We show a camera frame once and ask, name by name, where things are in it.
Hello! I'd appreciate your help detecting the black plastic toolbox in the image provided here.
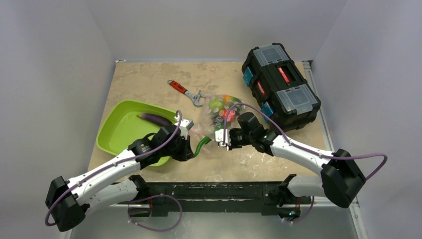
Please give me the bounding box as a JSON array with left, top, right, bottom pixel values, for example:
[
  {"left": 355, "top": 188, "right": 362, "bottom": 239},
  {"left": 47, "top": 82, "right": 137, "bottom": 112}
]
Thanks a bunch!
[{"left": 242, "top": 43, "right": 321, "bottom": 132}]

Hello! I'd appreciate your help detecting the clear zip top bag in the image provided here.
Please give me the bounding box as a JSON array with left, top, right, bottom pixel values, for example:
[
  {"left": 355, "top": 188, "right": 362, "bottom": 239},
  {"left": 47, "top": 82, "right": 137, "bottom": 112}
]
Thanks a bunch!
[{"left": 193, "top": 95, "right": 245, "bottom": 156}]

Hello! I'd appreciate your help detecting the red fake fruit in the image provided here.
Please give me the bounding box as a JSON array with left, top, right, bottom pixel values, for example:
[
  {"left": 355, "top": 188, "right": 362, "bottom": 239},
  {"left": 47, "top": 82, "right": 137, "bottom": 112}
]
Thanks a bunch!
[{"left": 222, "top": 110, "right": 236, "bottom": 123}]

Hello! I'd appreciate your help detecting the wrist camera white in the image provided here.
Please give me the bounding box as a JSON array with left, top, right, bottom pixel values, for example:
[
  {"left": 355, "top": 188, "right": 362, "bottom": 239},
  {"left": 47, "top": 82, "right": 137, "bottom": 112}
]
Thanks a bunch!
[
  {"left": 174, "top": 119, "right": 194, "bottom": 140},
  {"left": 214, "top": 129, "right": 231, "bottom": 147}
]

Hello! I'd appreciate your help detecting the dark fake grape bunch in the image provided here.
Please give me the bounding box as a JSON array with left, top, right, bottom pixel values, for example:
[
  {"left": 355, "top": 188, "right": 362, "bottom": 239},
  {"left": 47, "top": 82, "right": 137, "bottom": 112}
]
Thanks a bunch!
[{"left": 210, "top": 115, "right": 224, "bottom": 130}]

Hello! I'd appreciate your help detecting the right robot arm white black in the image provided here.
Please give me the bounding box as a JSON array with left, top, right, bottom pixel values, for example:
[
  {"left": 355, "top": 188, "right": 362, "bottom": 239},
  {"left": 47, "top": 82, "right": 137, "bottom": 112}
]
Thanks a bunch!
[{"left": 221, "top": 113, "right": 366, "bottom": 208}]

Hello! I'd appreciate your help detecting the green fake chili pepper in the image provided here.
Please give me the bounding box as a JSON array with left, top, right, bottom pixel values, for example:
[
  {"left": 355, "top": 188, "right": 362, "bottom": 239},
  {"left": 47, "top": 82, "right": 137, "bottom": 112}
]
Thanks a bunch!
[{"left": 194, "top": 136, "right": 211, "bottom": 157}]

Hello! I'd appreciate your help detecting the green plastic tray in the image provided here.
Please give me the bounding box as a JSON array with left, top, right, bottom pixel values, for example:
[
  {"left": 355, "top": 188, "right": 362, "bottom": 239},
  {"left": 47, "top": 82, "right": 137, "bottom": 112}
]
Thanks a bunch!
[{"left": 96, "top": 100, "right": 176, "bottom": 156}]

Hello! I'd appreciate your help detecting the red handled adjustable wrench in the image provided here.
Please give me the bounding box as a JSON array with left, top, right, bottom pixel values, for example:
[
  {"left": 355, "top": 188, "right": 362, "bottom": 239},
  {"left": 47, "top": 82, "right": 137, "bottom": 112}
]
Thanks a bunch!
[{"left": 167, "top": 79, "right": 206, "bottom": 107}]

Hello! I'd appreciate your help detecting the purple cable at base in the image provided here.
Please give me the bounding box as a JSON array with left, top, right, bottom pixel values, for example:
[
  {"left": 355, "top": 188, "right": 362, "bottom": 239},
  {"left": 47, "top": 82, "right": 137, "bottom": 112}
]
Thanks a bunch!
[{"left": 127, "top": 194, "right": 183, "bottom": 233}]

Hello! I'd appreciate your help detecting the black mounting base rail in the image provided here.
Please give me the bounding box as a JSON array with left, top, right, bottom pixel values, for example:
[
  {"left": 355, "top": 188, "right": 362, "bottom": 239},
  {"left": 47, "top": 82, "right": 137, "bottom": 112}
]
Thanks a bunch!
[{"left": 128, "top": 181, "right": 311, "bottom": 220}]

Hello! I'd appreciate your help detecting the purple fake eggplant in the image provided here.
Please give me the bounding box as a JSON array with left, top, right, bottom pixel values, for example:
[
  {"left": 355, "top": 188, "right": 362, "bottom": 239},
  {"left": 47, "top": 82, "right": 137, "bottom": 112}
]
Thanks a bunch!
[{"left": 137, "top": 113, "right": 173, "bottom": 127}]

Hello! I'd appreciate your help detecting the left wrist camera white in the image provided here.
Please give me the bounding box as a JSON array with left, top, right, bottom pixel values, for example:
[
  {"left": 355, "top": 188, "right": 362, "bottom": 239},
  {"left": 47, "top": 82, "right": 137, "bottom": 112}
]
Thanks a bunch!
[{"left": 174, "top": 119, "right": 194, "bottom": 140}]

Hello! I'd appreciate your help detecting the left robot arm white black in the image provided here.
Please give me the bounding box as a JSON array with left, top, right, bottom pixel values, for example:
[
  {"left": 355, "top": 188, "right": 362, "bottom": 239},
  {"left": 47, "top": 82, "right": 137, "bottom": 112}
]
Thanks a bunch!
[{"left": 44, "top": 119, "right": 194, "bottom": 232}]

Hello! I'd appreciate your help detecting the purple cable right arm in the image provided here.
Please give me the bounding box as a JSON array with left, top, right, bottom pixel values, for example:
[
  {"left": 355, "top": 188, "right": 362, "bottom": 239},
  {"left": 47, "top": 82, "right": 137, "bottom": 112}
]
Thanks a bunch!
[{"left": 223, "top": 103, "right": 388, "bottom": 182}]

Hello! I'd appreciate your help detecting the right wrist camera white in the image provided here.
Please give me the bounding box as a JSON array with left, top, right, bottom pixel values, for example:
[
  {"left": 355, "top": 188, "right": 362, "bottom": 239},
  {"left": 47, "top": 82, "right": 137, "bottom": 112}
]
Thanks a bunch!
[{"left": 214, "top": 129, "right": 231, "bottom": 147}]

